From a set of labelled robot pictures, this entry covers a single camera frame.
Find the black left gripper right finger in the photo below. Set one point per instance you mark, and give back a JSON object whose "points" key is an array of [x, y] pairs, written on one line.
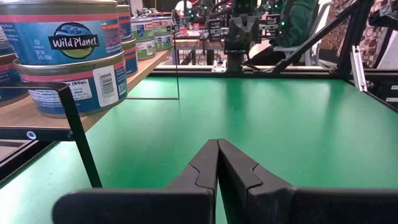
{"points": [[311, 207]]}

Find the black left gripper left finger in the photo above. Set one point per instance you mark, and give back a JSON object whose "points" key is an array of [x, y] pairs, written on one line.
{"points": [[149, 205]]}

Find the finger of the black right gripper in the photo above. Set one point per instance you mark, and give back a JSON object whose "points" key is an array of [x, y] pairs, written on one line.
{"points": [[251, 31], [235, 32]]}

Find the Bumble Bee tuna can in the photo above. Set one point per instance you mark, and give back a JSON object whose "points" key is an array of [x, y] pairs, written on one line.
{"points": [[146, 49], [163, 26], [142, 29], [164, 43]]}

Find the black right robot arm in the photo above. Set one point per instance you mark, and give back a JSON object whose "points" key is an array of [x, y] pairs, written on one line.
{"points": [[237, 59]]}

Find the wooden background table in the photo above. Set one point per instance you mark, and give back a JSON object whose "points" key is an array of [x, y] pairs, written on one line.
{"points": [[196, 43]]}

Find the person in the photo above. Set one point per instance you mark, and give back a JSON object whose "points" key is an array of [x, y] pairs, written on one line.
{"points": [[183, 7], [295, 25]]}

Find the white chair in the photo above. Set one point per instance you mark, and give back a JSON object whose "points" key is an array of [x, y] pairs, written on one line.
{"points": [[314, 40]]}

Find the green table mat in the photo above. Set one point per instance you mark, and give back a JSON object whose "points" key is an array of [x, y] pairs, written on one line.
{"points": [[248, 112]]}

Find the brown patterned cloth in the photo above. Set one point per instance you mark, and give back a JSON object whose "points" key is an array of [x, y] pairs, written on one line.
{"points": [[370, 40]]}

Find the silver metal bracket strip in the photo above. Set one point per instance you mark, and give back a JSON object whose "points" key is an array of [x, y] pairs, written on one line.
{"points": [[357, 68]]}

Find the small wooden shelf black frame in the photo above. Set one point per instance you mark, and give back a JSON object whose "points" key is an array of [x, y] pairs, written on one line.
{"points": [[18, 119]]}

